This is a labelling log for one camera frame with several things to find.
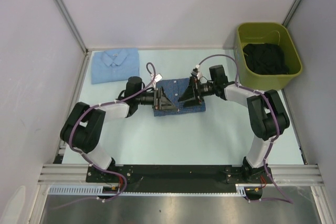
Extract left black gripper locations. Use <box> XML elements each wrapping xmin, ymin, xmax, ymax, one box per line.
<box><xmin>135</xmin><ymin>87</ymin><xmax>177</xmax><ymax>111</ymax></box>

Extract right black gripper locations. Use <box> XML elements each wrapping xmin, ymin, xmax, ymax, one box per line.
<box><xmin>178</xmin><ymin>76</ymin><xmax>217</xmax><ymax>108</ymax></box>

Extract blue checkered long sleeve shirt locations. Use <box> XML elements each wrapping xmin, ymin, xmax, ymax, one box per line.
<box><xmin>153</xmin><ymin>78</ymin><xmax>206</xmax><ymax>117</ymax></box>

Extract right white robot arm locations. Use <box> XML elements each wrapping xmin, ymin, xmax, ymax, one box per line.
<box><xmin>179</xmin><ymin>65</ymin><xmax>290</xmax><ymax>183</ymax></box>

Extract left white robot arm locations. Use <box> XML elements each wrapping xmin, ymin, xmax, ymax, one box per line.
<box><xmin>60</xmin><ymin>77</ymin><xmax>178</xmax><ymax>182</ymax></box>

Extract light blue folded shirt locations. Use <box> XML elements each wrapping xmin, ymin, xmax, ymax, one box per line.
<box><xmin>91</xmin><ymin>48</ymin><xmax>140</xmax><ymax>84</ymax></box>

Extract black clothes in bin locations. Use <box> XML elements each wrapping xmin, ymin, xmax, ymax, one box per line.
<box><xmin>243</xmin><ymin>43</ymin><xmax>289</xmax><ymax>75</ymax></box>

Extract olive green plastic bin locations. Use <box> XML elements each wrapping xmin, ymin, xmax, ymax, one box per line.
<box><xmin>234</xmin><ymin>22</ymin><xmax>303</xmax><ymax>90</ymax></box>

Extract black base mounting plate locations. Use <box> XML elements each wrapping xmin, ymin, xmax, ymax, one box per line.
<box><xmin>86</xmin><ymin>164</ymin><xmax>271</xmax><ymax>194</ymax></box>

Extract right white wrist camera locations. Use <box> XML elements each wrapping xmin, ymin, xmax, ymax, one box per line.
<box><xmin>191</xmin><ymin>67</ymin><xmax>203</xmax><ymax>80</ymax></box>

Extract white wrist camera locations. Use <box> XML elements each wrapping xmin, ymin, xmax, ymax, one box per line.
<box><xmin>191</xmin><ymin>67</ymin><xmax>203</xmax><ymax>80</ymax></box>
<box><xmin>154</xmin><ymin>73</ymin><xmax>163</xmax><ymax>82</ymax></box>

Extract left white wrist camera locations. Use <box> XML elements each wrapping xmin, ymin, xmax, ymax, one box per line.
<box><xmin>154</xmin><ymin>73</ymin><xmax>163</xmax><ymax>82</ymax></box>

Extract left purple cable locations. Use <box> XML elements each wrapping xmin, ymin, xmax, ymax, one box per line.
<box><xmin>51</xmin><ymin>62</ymin><xmax>161</xmax><ymax>210</ymax></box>

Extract aluminium frame rail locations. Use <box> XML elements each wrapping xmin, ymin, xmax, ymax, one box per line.
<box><xmin>38</xmin><ymin>163</ymin><xmax>91</xmax><ymax>186</ymax></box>

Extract white slotted cable duct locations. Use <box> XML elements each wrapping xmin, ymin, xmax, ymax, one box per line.
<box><xmin>48</xmin><ymin>185</ymin><xmax>103</xmax><ymax>196</ymax></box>

